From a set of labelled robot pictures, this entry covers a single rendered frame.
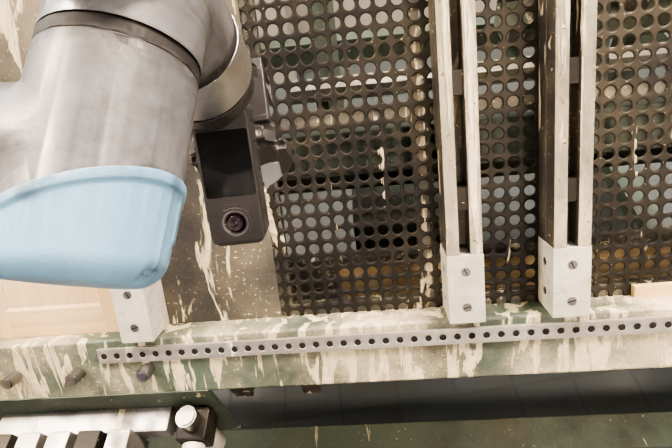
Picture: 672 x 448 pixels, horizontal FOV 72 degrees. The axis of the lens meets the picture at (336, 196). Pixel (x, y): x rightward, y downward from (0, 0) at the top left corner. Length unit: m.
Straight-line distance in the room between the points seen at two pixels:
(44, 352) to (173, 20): 0.92
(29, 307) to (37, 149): 0.91
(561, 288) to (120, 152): 0.76
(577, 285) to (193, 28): 0.75
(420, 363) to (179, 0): 0.78
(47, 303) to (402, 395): 1.18
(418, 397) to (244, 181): 1.48
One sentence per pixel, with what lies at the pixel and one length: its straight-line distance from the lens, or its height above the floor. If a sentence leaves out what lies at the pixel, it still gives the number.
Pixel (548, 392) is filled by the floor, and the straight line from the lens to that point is 1.85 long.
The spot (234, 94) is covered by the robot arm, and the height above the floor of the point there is 1.50.
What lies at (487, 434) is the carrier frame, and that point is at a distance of 1.57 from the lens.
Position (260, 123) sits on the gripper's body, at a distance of 0.41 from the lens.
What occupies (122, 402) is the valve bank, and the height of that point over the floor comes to 0.77.
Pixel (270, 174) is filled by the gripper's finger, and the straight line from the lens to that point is 0.48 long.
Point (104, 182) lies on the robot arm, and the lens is 0.20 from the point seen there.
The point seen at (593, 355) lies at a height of 0.84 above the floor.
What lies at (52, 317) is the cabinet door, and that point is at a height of 0.92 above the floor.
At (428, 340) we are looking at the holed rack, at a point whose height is 0.88.
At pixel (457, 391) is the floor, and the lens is 1.79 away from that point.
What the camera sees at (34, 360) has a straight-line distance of 1.11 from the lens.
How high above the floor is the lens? 1.68
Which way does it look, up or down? 47 degrees down
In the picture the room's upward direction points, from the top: 10 degrees counter-clockwise
